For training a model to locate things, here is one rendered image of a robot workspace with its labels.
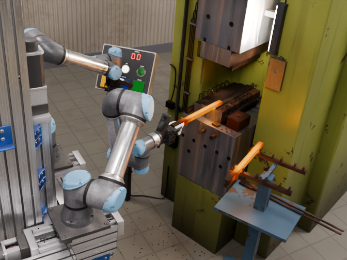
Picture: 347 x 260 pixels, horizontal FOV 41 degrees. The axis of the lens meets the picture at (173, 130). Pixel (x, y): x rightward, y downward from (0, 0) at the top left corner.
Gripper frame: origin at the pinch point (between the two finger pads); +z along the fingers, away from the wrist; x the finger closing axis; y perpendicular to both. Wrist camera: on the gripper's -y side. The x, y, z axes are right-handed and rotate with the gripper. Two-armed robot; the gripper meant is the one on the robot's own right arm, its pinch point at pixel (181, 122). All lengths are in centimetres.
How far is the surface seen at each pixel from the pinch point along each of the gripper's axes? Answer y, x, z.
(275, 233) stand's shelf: 34, 67, -2
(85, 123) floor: 99, -162, 69
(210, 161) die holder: 31.8, 8.1, 21.9
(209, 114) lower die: 6.0, -0.8, 27.7
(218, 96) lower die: 1.1, -6.1, 43.3
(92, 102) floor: 99, -189, 100
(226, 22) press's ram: -50, 2, 27
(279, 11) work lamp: -60, 25, 37
